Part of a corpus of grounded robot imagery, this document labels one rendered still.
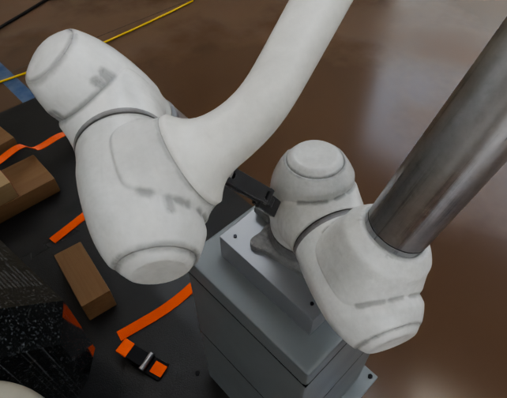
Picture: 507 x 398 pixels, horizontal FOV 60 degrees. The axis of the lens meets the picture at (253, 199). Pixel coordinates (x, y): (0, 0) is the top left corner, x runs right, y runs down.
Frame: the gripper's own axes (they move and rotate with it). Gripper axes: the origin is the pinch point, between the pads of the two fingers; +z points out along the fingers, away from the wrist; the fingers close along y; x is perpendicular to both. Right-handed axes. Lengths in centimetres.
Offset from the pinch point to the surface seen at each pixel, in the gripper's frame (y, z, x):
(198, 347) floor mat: -53, 87, -46
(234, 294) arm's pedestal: -7.9, 23.5, -17.3
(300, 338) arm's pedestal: 9.0, 27.3, -19.8
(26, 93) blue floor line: -247, 76, 35
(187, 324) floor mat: -62, 87, -41
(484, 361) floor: 36, 139, -6
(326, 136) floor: -75, 153, 78
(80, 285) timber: -99, 60, -43
